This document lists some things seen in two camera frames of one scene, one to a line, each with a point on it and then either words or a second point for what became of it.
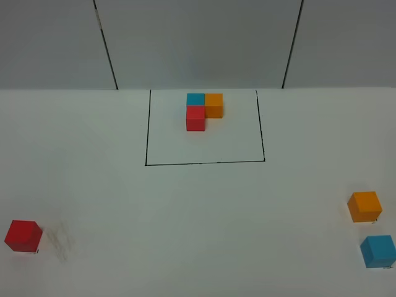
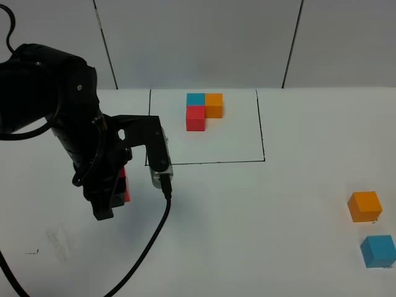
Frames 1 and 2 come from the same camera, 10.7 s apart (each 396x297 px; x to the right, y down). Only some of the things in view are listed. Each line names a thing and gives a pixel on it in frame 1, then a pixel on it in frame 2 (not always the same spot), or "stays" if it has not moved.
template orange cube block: (214, 105) stays
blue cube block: (378, 251) stays
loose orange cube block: (364, 206) stays
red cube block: (24, 236) → (127, 198)
